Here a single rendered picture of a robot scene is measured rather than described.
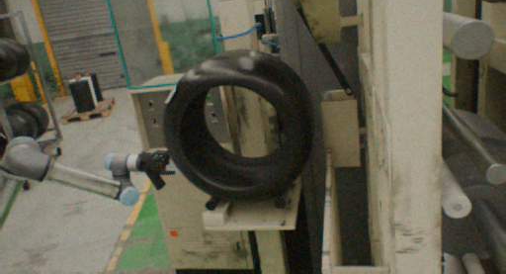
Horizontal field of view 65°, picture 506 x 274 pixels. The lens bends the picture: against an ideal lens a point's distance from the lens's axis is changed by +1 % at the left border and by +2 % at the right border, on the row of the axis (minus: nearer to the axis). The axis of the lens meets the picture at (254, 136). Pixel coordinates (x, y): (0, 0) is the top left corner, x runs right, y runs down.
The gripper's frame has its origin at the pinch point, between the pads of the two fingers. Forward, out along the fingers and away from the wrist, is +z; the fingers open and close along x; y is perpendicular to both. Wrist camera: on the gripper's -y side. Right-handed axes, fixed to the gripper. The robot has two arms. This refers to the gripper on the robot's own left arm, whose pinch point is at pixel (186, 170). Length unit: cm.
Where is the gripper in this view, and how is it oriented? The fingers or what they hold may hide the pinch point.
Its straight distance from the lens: 168.3
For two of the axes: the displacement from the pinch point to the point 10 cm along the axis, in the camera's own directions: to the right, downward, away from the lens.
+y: -0.2, -9.4, -3.5
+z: 9.8, 0.5, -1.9
